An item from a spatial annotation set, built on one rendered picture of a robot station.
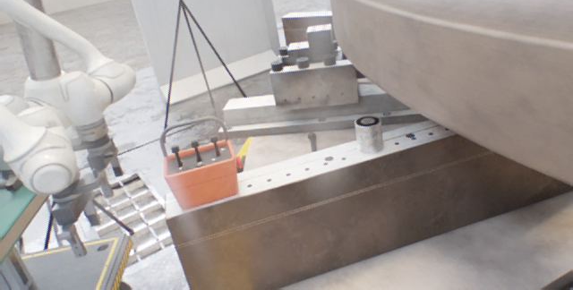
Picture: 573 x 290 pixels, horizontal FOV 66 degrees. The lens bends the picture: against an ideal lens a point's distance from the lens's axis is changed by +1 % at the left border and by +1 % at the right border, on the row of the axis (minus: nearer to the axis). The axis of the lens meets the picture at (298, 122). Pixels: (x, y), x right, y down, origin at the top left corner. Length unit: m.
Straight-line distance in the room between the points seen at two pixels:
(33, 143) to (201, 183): 0.43
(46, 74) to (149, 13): 2.53
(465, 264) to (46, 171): 1.20
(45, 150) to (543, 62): 0.99
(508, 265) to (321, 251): 0.58
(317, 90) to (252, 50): 2.43
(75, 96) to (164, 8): 2.86
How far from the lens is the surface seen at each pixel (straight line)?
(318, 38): 2.33
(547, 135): 0.94
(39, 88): 1.77
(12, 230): 1.53
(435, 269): 1.53
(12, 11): 1.54
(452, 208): 1.62
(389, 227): 1.53
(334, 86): 2.28
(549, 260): 1.62
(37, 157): 1.06
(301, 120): 2.45
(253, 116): 2.50
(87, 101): 1.47
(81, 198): 1.34
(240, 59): 4.61
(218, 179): 1.25
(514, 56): 0.93
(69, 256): 2.02
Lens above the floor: 1.38
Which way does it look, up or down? 25 degrees down
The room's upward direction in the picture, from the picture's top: 10 degrees counter-clockwise
